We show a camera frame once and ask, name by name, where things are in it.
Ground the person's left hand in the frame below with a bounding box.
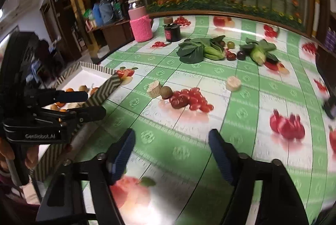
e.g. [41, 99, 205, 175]
[0, 145, 39, 171]

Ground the dark red jar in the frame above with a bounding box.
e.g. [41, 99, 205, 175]
[163, 24, 182, 42]

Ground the green bok choy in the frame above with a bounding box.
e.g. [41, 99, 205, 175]
[239, 37, 279, 66]
[176, 35, 226, 64]

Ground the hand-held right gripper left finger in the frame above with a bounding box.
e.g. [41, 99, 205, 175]
[35, 128, 136, 225]

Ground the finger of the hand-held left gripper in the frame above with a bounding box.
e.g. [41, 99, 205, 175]
[36, 91, 89, 106]
[39, 106, 107, 124]

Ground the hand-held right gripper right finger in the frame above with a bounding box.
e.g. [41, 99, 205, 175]
[209, 128, 310, 225]

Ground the pink knitted thermos jug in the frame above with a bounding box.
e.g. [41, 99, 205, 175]
[126, 0, 154, 42]

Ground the white striped roll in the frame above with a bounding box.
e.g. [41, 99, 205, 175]
[311, 0, 321, 38]

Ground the striped cardboard box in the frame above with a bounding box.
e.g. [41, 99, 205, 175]
[29, 61, 122, 183]

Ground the grey blue water bottle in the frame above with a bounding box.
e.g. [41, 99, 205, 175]
[100, 0, 115, 25]

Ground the clear plastic bottle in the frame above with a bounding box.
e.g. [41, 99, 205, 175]
[113, 0, 124, 19]

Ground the purple bottle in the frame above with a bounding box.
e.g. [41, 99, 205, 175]
[325, 27, 336, 48]

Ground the wooden shelf unit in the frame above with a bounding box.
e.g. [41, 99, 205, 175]
[87, 18, 137, 58]

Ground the fruit print green tablecloth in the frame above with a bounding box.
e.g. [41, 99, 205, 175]
[71, 15, 336, 225]

